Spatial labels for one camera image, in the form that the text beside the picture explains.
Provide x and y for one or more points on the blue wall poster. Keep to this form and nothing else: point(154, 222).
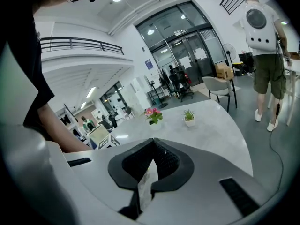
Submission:
point(149, 64)

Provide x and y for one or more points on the brown cardboard box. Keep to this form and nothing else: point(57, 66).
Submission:
point(223, 70)

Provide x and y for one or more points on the person's black clothing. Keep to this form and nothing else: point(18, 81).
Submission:
point(21, 67)

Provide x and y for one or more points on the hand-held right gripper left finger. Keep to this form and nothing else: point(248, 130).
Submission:
point(105, 172)

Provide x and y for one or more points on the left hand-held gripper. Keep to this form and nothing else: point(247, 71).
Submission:
point(109, 142)

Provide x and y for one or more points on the small green potted plant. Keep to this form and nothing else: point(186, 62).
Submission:
point(189, 119)

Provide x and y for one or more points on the grey chair with black legs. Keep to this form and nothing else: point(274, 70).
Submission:
point(218, 85)

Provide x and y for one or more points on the pink flower potted plant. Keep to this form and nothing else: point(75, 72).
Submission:
point(154, 116)

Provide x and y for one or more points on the white desk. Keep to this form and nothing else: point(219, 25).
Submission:
point(294, 69)

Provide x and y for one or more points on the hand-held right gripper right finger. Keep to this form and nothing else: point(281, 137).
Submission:
point(206, 177)

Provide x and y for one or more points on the beige patterned round bucket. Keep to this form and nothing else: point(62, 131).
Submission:
point(99, 135)

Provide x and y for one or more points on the black standing fan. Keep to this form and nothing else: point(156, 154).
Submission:
point(154, 92)
point(229, 51)

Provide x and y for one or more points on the person's left forearm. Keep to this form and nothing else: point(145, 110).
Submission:
point(61, 135)

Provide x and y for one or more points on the black office chair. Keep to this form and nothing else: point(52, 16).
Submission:
point(180, 81)

